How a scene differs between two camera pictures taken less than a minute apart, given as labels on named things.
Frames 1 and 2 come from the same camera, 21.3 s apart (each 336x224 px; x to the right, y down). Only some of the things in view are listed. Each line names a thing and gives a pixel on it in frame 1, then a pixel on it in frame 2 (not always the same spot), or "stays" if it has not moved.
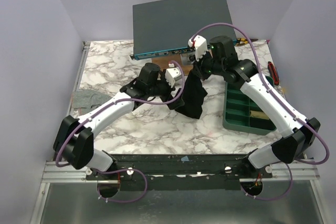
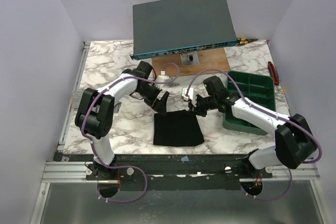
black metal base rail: x=181 y=172 stays
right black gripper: x=199 y=67 to x=200 y=103
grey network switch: x=164 y=28 stays
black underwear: x=192 y=95 to x=177 y=128
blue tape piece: x=185 y=158 stays
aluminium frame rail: x=53 y=172 stays
